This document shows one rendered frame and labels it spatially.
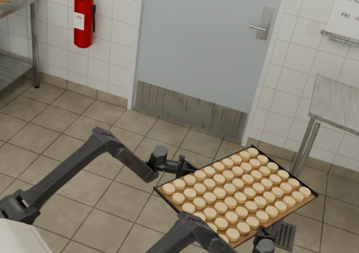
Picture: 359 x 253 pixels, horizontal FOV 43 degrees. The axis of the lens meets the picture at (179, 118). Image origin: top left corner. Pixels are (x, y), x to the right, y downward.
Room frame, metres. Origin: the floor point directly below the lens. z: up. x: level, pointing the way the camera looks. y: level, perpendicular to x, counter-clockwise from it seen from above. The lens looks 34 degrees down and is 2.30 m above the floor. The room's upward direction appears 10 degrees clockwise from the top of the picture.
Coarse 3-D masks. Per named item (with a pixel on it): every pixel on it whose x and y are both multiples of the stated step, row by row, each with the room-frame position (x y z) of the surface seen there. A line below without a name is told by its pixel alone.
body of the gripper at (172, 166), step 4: (180, 156) 1.53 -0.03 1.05; (168, 160) 1.52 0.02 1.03; (172, 160) 1.53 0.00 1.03; (168, 164) 1.50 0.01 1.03; (172, 164) 1.50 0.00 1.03; (176, 164) 1.51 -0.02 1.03; (180, 164) 1.49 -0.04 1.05; (168, 168) 1.49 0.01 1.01; (172, 168) 1.49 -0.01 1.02; (176, 168) 1.49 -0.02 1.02; (180, 168) 1.51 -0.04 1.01; (168, 172) 1.49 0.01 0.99; (172, 172) 1.49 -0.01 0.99; (176, 172) 1.49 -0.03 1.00; (176, 176) 1.48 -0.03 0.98
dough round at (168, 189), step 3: (165, 186) 1.36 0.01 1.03; (168, 186) 1.36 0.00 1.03; (171, 186) 1.37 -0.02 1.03; (174, 186) 1.37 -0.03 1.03; (162, 189) 1.35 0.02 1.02; (165, 189) 1.34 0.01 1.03; (168, 189) 1.34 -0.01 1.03; (171, 189) 1.35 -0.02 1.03; (174, 189) 1.35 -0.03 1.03; (165, 192) 1.34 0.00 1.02; (168, 192) 1.33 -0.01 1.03; (171, 192) 1.34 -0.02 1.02
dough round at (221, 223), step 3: (216, 219) 1.23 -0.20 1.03; (219, 219) 1.23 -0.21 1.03; (222, 219) 1.24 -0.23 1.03; (216, 222) 1.22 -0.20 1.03; (219, 222) 1.22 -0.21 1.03; (222, 222) 1.22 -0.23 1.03; (225, 222) 1.22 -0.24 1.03; (216, 225) 1.20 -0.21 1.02; (219, 225) 1.20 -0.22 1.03; (222, 225) 1.21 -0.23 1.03; (225, 225) 1.21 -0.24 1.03; (219, 228) 1.20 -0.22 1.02; (222, 228) 1.20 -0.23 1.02; (225, 228) 1.21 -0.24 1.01
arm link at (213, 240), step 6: (210, 240) 0.87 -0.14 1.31; (216, 240) 0.87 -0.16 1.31; (222, 240) 0.93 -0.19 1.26; (210, 246) 0.86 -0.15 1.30; (216, 246) 0.87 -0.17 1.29; (222, 246) 0.89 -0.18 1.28; (228, 246) 0.94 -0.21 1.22; (210, 252) 0.90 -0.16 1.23; (216, 252) 0.87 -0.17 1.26; (222, 252) 0.93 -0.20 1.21; (228, 252) 0.94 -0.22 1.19; (234, 252) 0.96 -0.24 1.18
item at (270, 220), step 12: (252, 168) 1.61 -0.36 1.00; (180, 192) 1.36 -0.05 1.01; (240, 192) 1.43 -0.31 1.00; (264, 192) 1.46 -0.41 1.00; (180, 204) 1.29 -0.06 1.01; (240, 204) 1.36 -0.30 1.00; (300, 204) 1.43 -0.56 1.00; (216, 216) 1.27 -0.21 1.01; (252, 216) 1.30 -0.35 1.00; (276, 216) 1.33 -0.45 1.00; (228, 228) 1.21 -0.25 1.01; (240, 240) 1.17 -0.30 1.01
